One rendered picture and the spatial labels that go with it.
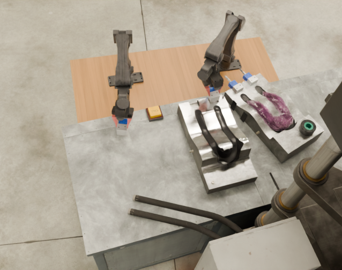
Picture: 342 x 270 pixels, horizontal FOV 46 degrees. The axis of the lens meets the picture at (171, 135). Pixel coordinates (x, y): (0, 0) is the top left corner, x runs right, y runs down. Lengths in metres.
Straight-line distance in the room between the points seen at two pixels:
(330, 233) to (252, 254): 0.40
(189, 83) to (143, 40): 1.38
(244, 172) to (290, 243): 0.80
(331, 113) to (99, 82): 1.55
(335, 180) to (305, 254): 0.25
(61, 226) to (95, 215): 0.88
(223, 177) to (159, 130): 0.44
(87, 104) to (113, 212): 0.64
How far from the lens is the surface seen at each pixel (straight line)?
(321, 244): 1.53
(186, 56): 2.48
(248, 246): 1.25
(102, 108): 2.23
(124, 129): 1.97
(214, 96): 2.12
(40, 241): 2.82
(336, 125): 1.05
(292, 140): 2.14
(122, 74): 1.86
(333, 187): 1.33
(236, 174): 2.01
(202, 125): 2.10
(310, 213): 1.55
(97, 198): 1.99
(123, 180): 2.01
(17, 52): 3.69
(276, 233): 1.28
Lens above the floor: 2.64
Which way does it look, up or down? 59 degrees down
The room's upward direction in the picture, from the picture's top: 8 degrees clockwise
